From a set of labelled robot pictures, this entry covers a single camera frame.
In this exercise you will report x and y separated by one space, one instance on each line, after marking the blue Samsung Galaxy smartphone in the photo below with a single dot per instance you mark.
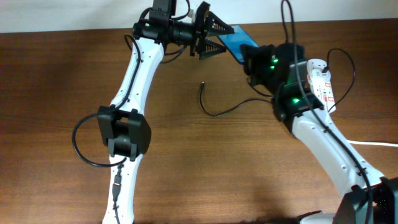
234 41

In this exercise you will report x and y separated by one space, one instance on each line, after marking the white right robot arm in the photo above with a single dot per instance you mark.
302 97

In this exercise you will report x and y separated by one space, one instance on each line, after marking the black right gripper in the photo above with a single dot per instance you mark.
252 58

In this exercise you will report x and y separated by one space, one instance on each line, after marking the white power strip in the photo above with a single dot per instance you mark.
322 89

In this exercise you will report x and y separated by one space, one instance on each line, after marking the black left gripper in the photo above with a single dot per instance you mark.
200 33

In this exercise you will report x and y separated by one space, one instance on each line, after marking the white charger adapter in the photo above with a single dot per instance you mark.
315 69

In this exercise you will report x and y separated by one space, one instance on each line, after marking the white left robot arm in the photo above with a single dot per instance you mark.
123 127

